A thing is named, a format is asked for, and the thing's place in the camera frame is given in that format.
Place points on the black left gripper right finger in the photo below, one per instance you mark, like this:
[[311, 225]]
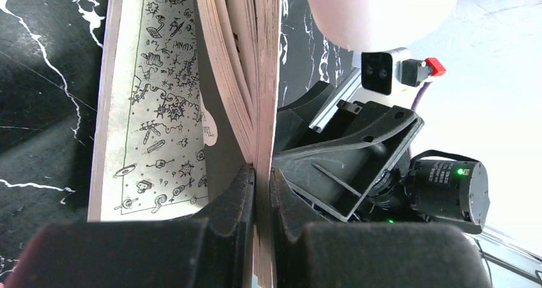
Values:
[[311, 251]]

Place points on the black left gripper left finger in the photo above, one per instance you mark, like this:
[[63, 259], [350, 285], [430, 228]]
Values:
[[211, 248]]

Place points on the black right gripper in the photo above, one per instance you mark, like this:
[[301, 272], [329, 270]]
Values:
[[359, 161]]

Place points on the blue 91-storey treehouse book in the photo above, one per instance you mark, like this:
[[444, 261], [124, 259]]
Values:
[[180, 85]]

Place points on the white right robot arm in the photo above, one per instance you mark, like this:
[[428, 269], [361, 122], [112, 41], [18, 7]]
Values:
[[444, 187]]

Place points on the aluminium frame rail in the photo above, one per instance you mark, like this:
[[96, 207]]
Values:
[[344, 91]]

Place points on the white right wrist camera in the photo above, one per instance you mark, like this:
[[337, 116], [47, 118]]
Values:
[[386, 72]]

